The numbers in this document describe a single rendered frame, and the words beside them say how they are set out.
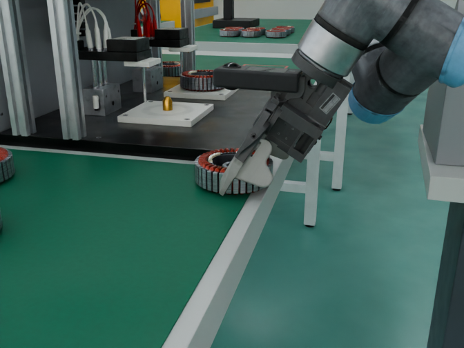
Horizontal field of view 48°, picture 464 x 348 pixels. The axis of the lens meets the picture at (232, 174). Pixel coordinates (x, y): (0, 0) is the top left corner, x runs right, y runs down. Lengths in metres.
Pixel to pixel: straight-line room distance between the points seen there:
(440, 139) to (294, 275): 1.19
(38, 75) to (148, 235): 0.59
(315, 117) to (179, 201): 0.21
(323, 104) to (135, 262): 0.31
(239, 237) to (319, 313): 1.21
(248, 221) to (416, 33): 0.29
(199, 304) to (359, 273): 1.58
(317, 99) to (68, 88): 0.43
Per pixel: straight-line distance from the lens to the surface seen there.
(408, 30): 0.64
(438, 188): 0.84
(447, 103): 0.87
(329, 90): 0.67
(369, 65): 0.75
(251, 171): 0.67
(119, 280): 0.52
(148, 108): 1.07
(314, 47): 0.64
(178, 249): 0.57
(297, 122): 0.66
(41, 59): 1.12
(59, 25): 0.90
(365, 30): 0.64
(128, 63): 1.04
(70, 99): 0.91
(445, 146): 0.88
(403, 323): 1.80
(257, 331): 1.69
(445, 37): 0.64
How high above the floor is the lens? 1.02
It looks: 20 degrees down
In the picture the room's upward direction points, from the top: straight up
